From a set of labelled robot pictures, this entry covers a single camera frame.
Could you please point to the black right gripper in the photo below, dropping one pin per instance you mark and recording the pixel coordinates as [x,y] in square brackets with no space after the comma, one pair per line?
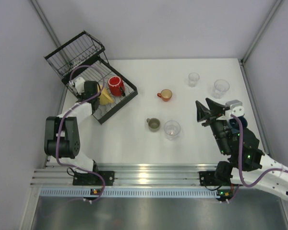
[211,118]

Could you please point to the slotted cable duct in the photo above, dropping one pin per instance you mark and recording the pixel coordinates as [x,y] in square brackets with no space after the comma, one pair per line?
[130,193]

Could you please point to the clear glass near centre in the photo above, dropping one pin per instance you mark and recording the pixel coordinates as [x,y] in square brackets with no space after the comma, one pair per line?
[172,129]

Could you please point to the clear glass at back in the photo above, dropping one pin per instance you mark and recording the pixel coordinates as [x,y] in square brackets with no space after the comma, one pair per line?
[193,79]

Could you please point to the yellow mug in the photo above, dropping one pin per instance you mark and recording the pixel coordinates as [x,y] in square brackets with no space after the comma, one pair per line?
[105,98]

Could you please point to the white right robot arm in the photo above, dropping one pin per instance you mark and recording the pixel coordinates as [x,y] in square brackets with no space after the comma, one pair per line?
[247,165]

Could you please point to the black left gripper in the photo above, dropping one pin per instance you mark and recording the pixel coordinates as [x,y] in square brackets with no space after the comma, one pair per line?
[95,103]

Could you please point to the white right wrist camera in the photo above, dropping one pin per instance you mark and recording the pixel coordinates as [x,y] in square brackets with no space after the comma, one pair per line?
[235,108]

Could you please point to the dark blue mug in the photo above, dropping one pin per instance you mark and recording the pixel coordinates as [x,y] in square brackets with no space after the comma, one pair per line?
[233,124]

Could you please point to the aluminium mounting rail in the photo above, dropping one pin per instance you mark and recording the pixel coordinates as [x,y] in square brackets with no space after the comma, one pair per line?
[129,175]

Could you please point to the orange small cup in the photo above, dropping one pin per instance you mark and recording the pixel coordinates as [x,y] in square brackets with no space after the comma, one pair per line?
[165,95]

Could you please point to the olive green small cup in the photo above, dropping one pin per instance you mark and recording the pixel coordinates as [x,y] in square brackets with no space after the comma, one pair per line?
[153,124]

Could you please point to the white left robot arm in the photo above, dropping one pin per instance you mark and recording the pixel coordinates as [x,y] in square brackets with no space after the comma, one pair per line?
[62,139]

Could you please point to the black wire dish rack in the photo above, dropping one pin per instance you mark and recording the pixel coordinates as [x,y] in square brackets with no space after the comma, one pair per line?
[84,56]

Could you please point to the clear glass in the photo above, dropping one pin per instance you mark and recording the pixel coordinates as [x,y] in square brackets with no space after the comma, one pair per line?
[220,87]
[172,129]
[193,79]

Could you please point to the clear glass far right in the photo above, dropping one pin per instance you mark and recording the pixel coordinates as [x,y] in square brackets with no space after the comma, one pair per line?
[220,87]

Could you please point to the red mug black handle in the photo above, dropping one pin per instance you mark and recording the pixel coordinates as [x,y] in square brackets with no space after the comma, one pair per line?
[116,86]

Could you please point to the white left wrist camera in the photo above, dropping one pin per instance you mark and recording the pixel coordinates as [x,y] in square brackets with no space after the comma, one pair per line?
[78,83]

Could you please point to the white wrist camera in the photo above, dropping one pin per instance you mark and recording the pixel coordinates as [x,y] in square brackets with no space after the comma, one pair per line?
[235,108]
[78,83]

